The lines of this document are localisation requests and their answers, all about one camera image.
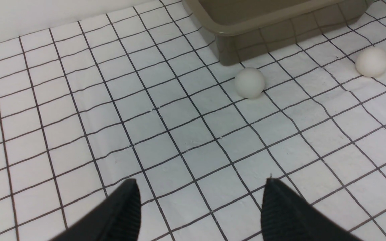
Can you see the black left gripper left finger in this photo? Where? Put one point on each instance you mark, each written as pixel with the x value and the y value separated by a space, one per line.
pixel 117 218

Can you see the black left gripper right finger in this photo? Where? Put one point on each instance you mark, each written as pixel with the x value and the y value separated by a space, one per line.
pixel 285 216

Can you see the white table-tennis ball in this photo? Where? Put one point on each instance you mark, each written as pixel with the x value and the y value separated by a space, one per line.
pixel 371 62
pixel 249 83

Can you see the white grid-pattern tablecloth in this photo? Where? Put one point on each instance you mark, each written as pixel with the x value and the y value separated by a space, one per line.
pixel 137 93

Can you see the olive green plastic bin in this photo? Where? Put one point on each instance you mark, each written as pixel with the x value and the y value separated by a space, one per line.
pixel 238 30

